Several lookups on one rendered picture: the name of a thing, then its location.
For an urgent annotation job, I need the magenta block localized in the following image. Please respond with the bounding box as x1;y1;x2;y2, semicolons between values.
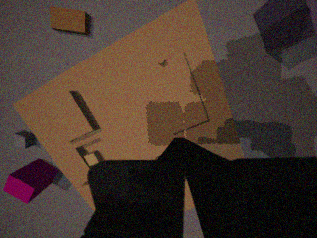
3;159;58;204

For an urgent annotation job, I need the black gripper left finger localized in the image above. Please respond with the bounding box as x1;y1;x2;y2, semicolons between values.
87;138;186;238

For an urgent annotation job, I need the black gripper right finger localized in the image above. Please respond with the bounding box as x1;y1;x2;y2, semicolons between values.
179;137;317;238

